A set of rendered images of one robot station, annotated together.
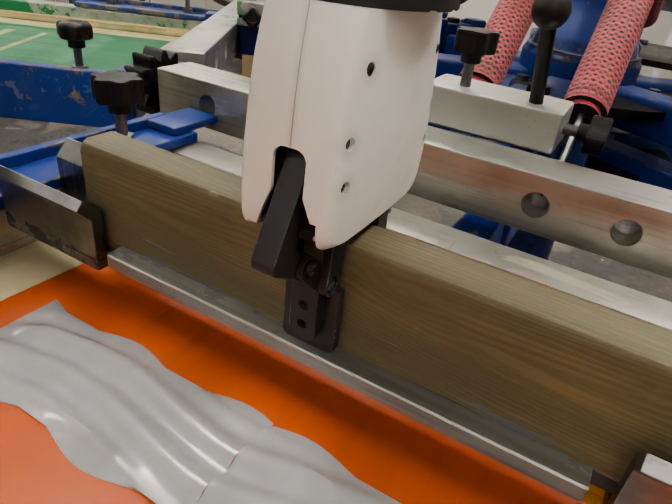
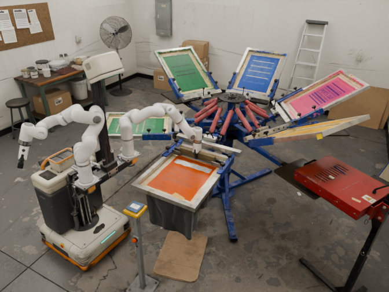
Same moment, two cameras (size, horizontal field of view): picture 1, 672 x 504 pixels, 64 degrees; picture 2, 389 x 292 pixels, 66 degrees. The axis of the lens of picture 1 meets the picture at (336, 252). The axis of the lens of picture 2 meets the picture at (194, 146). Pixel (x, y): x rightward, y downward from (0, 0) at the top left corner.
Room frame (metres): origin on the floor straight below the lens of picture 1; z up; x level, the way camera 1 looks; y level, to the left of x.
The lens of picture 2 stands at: (-2.07, 0.05, 2.50)
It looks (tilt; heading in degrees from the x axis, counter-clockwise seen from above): 31 degrees down; 359
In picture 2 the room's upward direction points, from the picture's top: 2 degrees clockwise
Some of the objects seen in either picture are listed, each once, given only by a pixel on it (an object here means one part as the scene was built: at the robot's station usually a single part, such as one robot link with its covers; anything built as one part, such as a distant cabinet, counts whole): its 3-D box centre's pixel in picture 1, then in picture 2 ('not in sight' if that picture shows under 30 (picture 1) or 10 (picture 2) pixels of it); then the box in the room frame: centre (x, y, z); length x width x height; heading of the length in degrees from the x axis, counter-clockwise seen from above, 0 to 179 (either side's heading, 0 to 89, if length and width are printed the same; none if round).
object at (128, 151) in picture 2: not in sight; (126, 146); (0.05, 0.59, 1.21); 0.16 x 0.13 x 0.15; 58
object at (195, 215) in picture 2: not in sight; (202, 203); (-0.09, -0.06, 0.74); 0.46 x 0.04 x 0.42; 153
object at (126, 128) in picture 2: not in sight; (125, 129); (0.05, 0.58, 1.37); 0.13 x 0.10 x 0.16; 19
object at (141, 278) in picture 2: not in sight; (139, 251); (-0.40, 0.46, 0.48); 0.22 x 0.22 x 0.96; 63
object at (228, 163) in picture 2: not in sight; (225, 166); (0.14, -0.26, 0.97); 0.30 x 0.05 x 0.07; 153
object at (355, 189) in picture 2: not in sight; (342, 185); (-0.20, -1.15, 1.06); 0.61 x 0.46 x 0.12; 33
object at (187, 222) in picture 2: not in sight; (168, 212); (-0.21, 0.23, 0.74); 0.45 x 0.03 x 0.43; 63
